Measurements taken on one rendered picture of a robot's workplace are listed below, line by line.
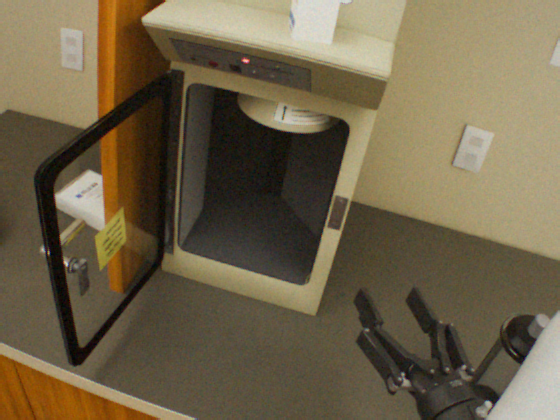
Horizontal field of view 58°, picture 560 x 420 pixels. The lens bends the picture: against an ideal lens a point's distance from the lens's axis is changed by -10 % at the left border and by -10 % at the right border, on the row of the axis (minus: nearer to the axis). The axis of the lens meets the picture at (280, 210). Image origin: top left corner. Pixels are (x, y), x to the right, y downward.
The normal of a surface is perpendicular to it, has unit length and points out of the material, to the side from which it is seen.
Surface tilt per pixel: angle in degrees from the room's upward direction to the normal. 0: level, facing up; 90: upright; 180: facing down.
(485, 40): 90
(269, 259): 0
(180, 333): 0
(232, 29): 0
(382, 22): 90
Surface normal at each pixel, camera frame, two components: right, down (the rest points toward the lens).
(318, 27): 0.08, 0.64
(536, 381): -0.75, -0.66
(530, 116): -0.24, 0.59
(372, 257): 0.15, -0.77
